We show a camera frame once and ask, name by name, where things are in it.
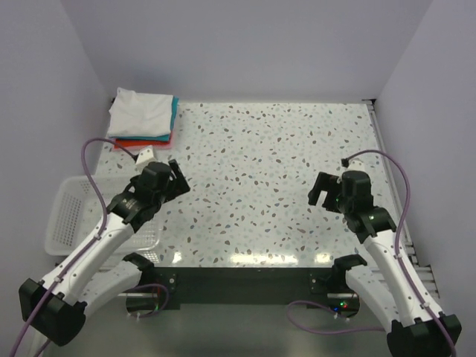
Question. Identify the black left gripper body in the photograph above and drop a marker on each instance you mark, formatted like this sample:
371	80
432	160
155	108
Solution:
177	180

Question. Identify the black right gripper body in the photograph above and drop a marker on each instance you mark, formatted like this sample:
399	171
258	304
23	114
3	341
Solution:
323	190

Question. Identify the white t-shirt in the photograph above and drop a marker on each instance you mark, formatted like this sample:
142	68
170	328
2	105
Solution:
136	115

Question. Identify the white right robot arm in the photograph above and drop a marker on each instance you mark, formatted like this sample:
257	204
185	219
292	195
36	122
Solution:
414	323

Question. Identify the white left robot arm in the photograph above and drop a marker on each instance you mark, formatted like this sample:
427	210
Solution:
58	305

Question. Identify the pink folded t-shirt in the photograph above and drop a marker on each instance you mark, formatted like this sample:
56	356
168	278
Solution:
163	148

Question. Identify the orange folded t-shirt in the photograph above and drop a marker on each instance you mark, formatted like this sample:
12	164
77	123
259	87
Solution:
145	143

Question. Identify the white plastic basket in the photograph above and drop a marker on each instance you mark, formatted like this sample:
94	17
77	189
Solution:
76	211

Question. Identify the teal folded t-shirt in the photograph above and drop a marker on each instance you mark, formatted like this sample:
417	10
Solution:
174	119

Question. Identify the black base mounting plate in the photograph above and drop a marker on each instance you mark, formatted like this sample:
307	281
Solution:
175	287

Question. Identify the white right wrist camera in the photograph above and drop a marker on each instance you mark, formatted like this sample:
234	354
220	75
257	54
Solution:
352	164

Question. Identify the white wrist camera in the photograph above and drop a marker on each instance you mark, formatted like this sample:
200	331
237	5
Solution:
144	157
352	164

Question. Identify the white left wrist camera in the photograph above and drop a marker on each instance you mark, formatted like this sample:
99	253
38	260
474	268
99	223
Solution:
144	157

